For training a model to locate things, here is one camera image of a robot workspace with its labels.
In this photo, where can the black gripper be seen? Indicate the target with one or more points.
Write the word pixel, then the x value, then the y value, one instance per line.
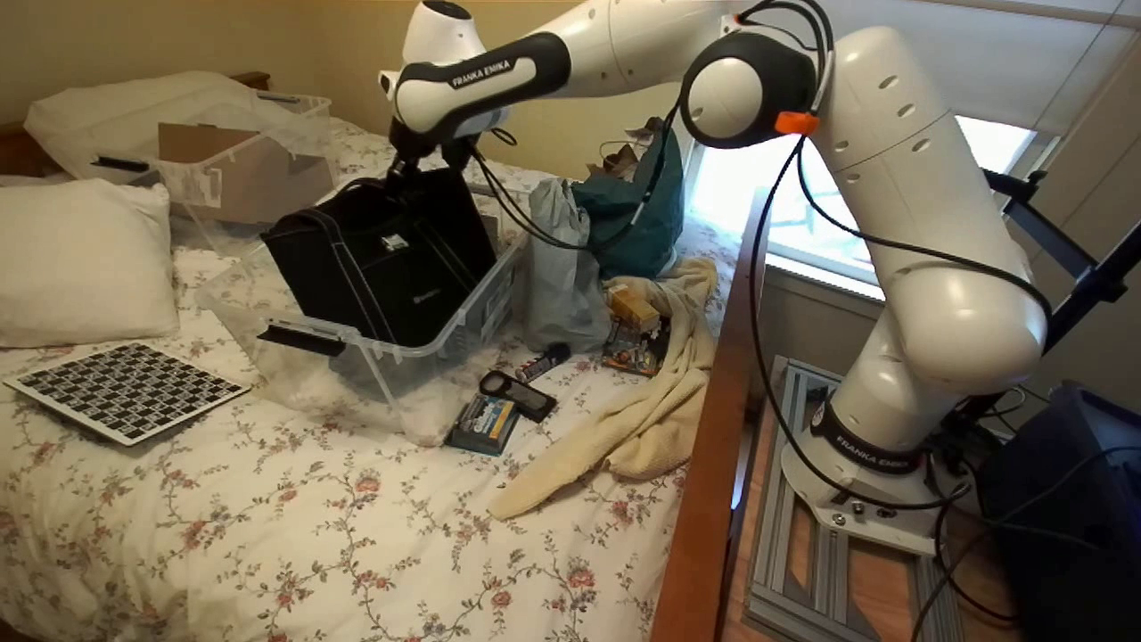
pixel 433 143

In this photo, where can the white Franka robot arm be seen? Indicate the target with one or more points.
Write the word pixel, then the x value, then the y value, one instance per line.
pixel 927 238

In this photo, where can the black shopping tote bag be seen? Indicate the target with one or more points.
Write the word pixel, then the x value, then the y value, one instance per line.
pixel 359 288

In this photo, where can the brown cardboard box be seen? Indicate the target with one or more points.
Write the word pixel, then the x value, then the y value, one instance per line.
pixel 256 173

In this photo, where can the grey plastic bag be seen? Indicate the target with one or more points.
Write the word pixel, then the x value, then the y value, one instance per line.
pixel 564 288

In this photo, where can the teal cloth bag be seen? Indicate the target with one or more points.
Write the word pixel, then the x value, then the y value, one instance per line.
pixel 635 214

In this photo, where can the small clear plastic bin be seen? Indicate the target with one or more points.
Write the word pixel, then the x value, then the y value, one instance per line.
pixel 451 345

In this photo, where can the small black slim gadget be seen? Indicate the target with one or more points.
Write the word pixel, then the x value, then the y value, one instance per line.
pixel 543 358

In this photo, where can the small black flat device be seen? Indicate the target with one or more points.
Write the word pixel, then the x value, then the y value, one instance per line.
pixel 530 400

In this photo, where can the black green battery pack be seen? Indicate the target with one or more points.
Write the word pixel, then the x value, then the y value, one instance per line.
pixel 484 426

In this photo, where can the bright window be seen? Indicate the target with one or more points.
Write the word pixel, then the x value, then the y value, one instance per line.
pixel 736 201

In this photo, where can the cream knitted towel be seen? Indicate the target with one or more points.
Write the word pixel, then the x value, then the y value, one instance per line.
pixel 628 429

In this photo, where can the large clear plastic bin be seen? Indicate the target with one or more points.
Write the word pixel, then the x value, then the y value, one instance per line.
pixel 108 113

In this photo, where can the white pillow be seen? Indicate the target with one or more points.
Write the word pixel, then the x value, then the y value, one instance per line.
pixel 85 263

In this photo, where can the checker pattern calibration board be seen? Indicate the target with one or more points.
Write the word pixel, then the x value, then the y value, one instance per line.
pixel 126 395

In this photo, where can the floral sheet bed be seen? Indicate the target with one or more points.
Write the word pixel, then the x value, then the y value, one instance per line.
pixel 299 536

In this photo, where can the brown wooden headboard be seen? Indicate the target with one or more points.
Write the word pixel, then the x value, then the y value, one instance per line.
pixel 20 151

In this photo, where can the brown wooden footboard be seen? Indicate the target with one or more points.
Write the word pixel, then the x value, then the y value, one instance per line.
pixel 713 475

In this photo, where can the black metal stand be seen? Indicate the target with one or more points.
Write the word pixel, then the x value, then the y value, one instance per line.
pixel 1070 255

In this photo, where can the dark blue bulky case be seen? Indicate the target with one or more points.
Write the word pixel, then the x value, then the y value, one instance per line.
pixel 1070 522

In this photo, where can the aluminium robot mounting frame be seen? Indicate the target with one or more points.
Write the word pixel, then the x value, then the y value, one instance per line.
pixel 785 573

